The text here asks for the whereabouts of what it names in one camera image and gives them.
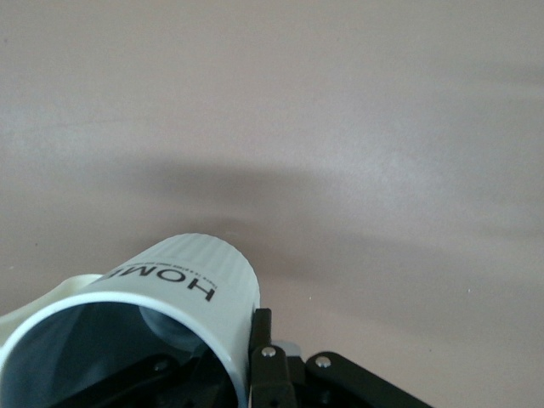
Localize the brown table cloth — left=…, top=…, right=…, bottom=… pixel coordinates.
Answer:
left=0, top=0, right=544, bottom=408

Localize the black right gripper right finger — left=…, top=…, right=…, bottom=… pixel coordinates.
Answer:
left=249, top=308, right=430, bottom=408

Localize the white ribbed mug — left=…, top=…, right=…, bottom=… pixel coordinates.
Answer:
left=0, top=231, right=261, bottom=408

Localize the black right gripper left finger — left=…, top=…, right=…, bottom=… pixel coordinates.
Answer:
left=91, top=344, right=240, bottom=408

